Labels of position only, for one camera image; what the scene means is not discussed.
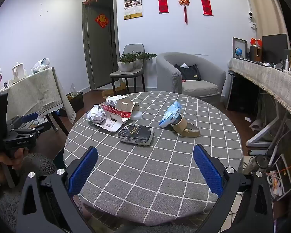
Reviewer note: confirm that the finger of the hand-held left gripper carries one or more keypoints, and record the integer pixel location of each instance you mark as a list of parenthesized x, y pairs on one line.
[(29, 117), (38, 129)]

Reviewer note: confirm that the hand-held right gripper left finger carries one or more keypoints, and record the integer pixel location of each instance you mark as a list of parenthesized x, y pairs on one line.
[(83, 170)]

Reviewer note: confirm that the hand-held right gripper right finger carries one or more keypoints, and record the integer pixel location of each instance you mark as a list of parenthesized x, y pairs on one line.
[(208, 172)]

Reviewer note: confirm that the white paper ball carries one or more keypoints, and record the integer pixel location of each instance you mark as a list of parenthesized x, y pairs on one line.
[(96, 115), (112, 100)]

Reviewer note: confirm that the red and white cardboard box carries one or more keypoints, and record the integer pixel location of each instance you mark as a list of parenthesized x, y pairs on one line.
[(113, 119)]

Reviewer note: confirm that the black packet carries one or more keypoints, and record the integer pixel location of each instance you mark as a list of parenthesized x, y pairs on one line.
[(135, 134)]

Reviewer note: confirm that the blue and white packet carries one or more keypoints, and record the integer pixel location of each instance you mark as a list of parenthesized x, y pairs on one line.
[(171, 114)]

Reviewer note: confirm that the person's left hand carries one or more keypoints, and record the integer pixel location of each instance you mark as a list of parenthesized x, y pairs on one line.
[(2, 165)]

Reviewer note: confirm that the dark wooden table leg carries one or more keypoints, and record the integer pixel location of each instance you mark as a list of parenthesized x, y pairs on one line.
[(59, 125)]

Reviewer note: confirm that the table with cream tablecloth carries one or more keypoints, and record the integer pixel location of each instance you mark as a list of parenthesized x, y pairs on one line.
[(31, 94)]

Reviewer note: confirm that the grey fleece cloth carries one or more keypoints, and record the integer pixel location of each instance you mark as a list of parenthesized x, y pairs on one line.
[(33, 161)]

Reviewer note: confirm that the brown cardboard strip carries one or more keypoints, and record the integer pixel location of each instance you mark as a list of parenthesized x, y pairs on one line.
[(193, 131)]

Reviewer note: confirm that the black floor bin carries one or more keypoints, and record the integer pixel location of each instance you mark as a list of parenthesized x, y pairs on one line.
[(75, 102)]

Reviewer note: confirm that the white kettle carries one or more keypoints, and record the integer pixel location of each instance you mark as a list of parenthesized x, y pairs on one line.
[(17, 71)]

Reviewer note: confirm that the white plastic bag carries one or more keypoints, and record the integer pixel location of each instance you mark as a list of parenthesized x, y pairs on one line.
[(39, 65)]

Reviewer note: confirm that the brown cardboard tape core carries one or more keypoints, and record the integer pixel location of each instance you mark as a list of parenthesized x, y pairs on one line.
[(180, 125)]

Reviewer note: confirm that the grey checked tablecloth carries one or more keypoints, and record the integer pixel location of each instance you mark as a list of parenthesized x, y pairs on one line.
[(147, 174)]

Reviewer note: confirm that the white round dish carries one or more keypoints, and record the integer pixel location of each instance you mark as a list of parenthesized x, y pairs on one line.
[(135, 115)]

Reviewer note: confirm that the flat cardboard piece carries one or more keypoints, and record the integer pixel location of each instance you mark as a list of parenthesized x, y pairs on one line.
[(109, 92)]

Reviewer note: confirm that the grey armchair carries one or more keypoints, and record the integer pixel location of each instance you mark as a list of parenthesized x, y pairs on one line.
[(196, 86)]

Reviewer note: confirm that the black cabinet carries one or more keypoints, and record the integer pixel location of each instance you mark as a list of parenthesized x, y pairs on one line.
[(242, 92)]

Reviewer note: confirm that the grey door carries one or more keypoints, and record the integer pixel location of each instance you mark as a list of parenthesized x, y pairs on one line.
[(100, 48)]

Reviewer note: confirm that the black handbag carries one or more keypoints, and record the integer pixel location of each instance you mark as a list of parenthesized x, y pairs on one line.
[(189, 72)]

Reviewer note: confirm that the potted plant in white pot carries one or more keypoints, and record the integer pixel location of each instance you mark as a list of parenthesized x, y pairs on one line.
[(141, 58), (126, 64)]

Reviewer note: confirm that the side table with lace cloth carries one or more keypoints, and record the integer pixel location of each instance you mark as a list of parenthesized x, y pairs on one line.
[(269, 77)]

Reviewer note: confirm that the red door decoration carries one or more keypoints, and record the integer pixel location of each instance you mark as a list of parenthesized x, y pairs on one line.
[(102, 20)]

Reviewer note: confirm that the chair with clear back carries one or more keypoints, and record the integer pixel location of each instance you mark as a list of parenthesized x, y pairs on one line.
[(133, 49)]

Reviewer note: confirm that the small blue globe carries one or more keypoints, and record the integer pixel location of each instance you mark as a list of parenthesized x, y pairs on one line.
[(238, 52)]

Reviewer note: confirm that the brown wooden box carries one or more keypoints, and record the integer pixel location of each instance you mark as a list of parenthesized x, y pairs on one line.
[(255, 53)]

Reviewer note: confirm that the framed picture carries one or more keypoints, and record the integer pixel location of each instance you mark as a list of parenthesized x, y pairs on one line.
[(238, 43)]

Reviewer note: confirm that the small red flags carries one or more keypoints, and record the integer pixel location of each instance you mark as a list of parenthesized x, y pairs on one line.
[(255, 42)]

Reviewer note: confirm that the black monitor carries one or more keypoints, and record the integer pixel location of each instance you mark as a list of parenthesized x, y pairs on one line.
[(275, 47)]

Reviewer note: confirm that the white desk frame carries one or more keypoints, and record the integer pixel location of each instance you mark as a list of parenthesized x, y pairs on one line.
[(261, 134)]

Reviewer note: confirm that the wall calendar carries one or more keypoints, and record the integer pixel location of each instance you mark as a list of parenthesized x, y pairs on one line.
[(133, 7)]

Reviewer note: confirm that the white security camera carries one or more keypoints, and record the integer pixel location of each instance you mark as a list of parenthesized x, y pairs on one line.
[(251, 18)]

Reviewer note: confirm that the red wall scroll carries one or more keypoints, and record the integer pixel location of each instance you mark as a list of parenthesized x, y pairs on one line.
[(162, 4), (206, 6)]

